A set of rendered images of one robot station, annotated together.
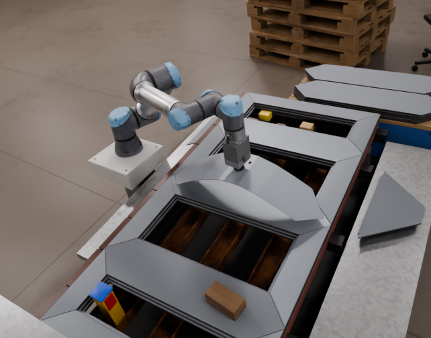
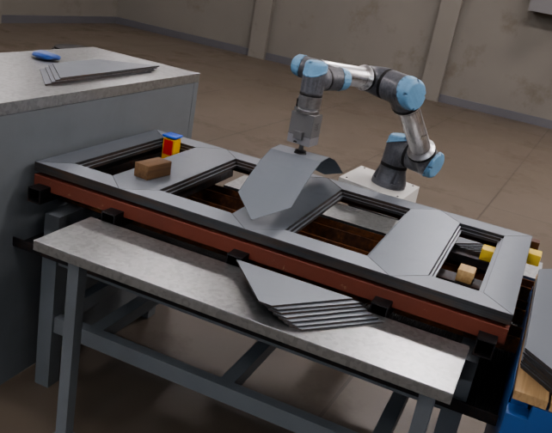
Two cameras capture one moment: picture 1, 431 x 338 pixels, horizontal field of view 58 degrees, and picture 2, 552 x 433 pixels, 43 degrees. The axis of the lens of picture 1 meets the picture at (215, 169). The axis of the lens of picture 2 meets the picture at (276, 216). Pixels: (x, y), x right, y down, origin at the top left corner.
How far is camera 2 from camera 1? 2.33 m
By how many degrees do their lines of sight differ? 65
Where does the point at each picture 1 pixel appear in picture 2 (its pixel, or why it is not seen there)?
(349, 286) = (173, 254)
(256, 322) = (129, 181)
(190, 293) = not seen: hidden behind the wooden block
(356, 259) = (210, 265)
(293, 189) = (281, 189)
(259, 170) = (297, 161)
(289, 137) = (418, 240)
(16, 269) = not seen: hidden behind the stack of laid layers
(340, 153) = (387, 261)
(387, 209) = (285, 287)
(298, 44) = not seen: outside the picture
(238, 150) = (294, 117)
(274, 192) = (269, 173)
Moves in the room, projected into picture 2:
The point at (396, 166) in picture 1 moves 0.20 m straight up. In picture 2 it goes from (398, 336) to (416, 265)
